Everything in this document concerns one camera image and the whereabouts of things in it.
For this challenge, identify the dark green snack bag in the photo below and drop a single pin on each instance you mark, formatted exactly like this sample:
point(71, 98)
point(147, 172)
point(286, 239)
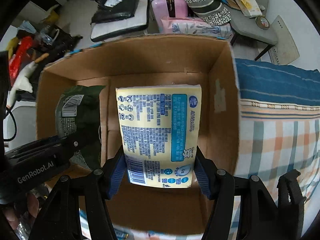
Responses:
point(78, 111)

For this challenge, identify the red plastic bag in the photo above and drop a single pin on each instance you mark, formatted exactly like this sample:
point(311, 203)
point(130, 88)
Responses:
point(15, 63)

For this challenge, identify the white flat board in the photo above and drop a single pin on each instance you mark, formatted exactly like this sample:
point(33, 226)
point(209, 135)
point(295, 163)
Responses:
point(285, 51)

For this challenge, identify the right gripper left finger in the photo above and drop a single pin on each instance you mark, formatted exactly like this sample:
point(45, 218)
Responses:
point(107, 183)

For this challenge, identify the black plastic bag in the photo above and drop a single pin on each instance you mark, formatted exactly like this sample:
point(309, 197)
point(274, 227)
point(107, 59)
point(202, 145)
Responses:
point(114, 10)

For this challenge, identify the white cushioned chair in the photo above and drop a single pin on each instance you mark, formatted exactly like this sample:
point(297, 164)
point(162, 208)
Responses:
point(140, 22)

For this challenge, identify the white goose plush toy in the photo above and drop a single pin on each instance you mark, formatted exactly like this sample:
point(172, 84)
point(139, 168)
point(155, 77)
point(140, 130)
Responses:
point(22, 81)

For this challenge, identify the pink suitcase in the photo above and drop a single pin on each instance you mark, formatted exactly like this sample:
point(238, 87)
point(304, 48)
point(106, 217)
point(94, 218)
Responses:
point(168, 9)

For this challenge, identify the round tape roll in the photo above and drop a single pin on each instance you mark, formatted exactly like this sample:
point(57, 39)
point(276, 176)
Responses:
point(262, 22)

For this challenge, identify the black white patterned bag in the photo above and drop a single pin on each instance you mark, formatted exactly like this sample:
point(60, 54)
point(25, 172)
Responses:
point(213, 12)

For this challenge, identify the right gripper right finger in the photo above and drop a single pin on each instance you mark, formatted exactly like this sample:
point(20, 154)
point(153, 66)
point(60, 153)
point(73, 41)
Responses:
point(219, 186)

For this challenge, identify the left human hand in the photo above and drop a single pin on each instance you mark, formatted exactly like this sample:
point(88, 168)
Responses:
point(29, 204)

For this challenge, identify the pink floral tissue pack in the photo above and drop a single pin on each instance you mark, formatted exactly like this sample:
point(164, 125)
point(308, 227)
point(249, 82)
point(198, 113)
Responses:
point(195, 26)

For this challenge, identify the grey chair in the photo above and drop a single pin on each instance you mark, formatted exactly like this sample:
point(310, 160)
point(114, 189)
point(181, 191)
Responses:
point(248, 19)

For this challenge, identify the yellow tissue pack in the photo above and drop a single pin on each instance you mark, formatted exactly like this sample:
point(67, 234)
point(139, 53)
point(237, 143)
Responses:
point(159, 126)

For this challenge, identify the plaid checkered tablecloth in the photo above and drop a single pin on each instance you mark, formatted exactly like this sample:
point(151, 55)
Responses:
point(255, 120)

